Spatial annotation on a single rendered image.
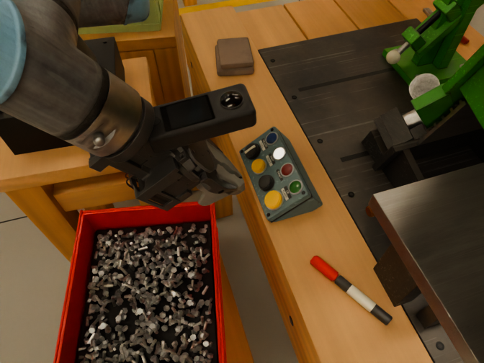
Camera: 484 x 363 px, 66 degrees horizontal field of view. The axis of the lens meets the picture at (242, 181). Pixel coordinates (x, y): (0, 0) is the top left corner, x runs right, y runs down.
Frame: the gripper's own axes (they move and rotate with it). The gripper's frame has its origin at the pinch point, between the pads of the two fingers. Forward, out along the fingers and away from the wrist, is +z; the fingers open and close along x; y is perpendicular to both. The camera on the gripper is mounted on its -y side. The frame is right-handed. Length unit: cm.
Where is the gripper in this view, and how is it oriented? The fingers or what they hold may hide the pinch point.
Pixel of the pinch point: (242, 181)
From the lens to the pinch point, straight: 52.1
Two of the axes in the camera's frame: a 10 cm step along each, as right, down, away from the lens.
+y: -7.9, 5.4, 3.0
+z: 5.3, 3.4, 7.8
